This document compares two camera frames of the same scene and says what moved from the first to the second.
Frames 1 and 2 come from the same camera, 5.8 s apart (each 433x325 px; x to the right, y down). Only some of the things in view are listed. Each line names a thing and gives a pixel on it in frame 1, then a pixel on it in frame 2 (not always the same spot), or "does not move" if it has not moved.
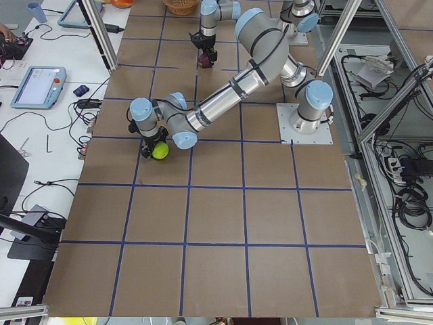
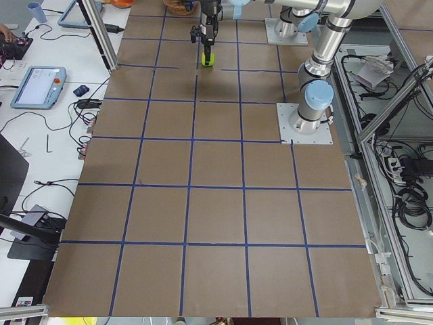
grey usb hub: x=33 y=217 does not move
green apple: x=160 y=150 to x=212 y=59
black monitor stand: x=40 y=241 does not move
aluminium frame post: x=100 y=32 does not move
